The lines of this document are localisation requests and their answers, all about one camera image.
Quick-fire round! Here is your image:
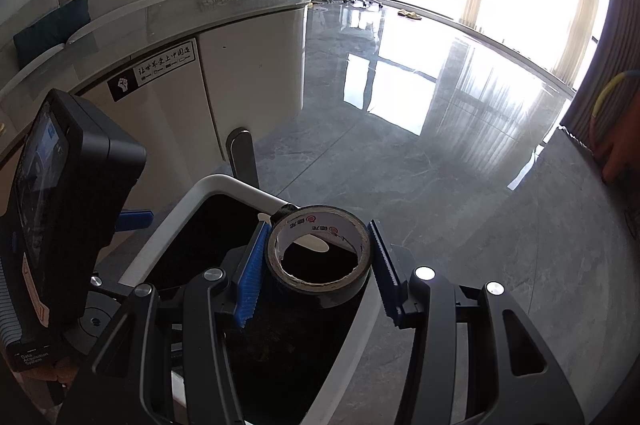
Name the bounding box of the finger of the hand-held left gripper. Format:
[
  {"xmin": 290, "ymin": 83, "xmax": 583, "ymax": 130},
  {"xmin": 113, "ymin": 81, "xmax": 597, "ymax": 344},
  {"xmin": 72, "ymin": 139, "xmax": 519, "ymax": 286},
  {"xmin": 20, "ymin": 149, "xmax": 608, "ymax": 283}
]
[{"xmin": 116, "ymin": 210, "xmax": 154, "ymax": 232}]

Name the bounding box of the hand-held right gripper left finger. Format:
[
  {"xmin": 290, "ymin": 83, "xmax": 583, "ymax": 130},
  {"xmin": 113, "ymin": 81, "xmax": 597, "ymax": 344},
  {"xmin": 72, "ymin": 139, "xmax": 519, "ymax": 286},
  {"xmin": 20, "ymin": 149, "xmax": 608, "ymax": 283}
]
[{"xmin": 57, "ymin": 220, "xmax": 273, "ymax": 425}]

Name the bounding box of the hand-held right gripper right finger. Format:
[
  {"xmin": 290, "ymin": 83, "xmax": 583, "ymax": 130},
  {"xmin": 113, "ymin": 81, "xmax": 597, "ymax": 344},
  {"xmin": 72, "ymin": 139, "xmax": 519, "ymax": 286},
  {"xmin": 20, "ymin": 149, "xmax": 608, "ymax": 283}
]
[{"xmin": 368, "ymin": 219, "xmax": 586, "ymax": 425}]

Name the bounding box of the black tape roll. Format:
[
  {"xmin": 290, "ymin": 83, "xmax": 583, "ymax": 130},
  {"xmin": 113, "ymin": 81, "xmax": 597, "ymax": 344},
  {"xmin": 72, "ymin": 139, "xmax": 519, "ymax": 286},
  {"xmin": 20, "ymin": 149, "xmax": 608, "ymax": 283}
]
[{"xmin": 265, "ymin": 204, "xmax": 374, "ymax": 309}]

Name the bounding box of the white trash bin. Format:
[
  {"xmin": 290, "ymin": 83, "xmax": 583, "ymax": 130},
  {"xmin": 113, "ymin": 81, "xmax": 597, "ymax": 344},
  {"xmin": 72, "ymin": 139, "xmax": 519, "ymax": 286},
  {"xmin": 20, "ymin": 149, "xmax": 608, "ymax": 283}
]
[{"xmin": 119, "ymin": 174, "xmax": 389, "ymax": 425}]

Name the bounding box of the black and white sticker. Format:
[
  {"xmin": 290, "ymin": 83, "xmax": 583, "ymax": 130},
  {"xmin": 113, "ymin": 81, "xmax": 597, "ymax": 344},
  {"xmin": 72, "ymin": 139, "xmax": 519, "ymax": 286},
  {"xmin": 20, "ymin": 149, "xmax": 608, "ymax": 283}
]
[{"xmin": 107, "ymin": 40, "xmax": 196, "ymax": 102}]

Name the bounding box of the teal pillow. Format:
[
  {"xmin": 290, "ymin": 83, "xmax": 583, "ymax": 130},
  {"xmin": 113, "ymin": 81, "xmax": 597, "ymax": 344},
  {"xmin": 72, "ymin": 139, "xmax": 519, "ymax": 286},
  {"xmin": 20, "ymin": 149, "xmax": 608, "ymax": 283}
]
[{"xmin": 12, "ymin": 0, "xmax": 91, "ymax": 69}]

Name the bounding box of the white cabinet with glossy top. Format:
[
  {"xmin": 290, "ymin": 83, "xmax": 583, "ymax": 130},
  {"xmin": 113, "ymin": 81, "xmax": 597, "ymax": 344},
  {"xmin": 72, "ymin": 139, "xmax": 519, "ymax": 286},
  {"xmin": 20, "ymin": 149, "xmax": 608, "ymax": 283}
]
[{"xmin": 0, "ymin": 2, "xmax": 309, "ymax": 266}]

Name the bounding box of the dark brown curtain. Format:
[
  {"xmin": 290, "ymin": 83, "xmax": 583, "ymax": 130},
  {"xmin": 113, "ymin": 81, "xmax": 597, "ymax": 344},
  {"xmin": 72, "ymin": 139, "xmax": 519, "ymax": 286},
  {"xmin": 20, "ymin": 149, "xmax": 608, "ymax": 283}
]
[{"xmin": 559, "ymin": 0, "xmax": 640, "ymax": 152}]

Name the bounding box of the grey metal handle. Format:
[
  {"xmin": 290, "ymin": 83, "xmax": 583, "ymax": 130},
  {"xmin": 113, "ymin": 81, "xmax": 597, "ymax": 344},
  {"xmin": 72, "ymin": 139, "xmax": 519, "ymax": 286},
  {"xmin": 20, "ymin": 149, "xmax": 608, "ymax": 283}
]
[{"xmin": 226, "ymin": 128, "xmax": 261, "ymax": 192}]

